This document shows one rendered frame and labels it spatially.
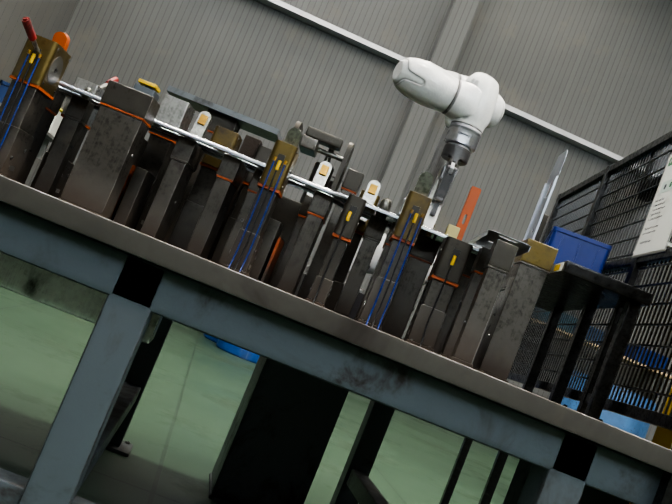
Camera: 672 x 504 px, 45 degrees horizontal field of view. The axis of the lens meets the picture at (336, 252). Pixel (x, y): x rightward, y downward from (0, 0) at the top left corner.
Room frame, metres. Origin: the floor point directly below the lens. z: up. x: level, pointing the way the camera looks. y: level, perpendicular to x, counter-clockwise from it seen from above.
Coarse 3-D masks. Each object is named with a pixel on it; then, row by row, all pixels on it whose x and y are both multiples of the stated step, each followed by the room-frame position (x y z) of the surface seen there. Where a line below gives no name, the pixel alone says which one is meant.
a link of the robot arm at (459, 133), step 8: (456, 128) 2.14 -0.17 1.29; (464, 128) 2.13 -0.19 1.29; (472, 128) 2.13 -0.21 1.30; (448, 136) 2.15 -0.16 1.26; (456, 136) 2.13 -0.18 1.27; (464, 136) 2.13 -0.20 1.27; (472, 136) 2.13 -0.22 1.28; (480, 136) 2.16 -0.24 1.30; (456, 144) 2.14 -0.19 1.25; (464, 144) 2.13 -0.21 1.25; (472, 144) 2.14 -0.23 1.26; (472, 152) 2.18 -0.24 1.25
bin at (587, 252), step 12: (552, 240) 2.21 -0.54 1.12; (564, 240) 2.21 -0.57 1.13; (576, 240) 2.20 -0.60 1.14; (588, 240) 2.19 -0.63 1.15; (564, 252) 2.20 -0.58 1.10; (576, 252) 2.20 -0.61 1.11; (588, 252) 2.19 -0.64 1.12; (600, 252) 2.19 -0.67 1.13; (588, 264) 2.19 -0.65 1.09; (600, 264) 2.18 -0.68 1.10
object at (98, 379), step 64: (0, 256) 1.63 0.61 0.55; (64, 256) 1.39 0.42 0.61; (128, 256) 1.40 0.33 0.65; (128, 320) 1.41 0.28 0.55; (192, 320) 1.42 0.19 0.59; (256, 320) 1.43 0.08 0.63; (128, 384) 2.79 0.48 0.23; (384, 384) 1.46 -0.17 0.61; (448, 384) 1.48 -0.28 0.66; (64, 448) 1.41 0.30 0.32; (128, 448) 2.89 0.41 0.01; (512, 448) 1.50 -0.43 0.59; (576, 448) 1.51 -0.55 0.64
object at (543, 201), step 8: (560, 160) 2.15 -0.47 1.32; (560, 168) 2.10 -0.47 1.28; (552, 176) 2.17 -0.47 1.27; (552, 184) 2.13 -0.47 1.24; (544, 192) 2.20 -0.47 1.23; (544, 200) 2.15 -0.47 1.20; (536, 208) 2.21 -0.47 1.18; (544, 208) 2.10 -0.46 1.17; (536, 216) 2.18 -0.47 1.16; (536, 224) 2.14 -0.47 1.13; (528, 232) 2.20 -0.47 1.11; (536, 232) 2.10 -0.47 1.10
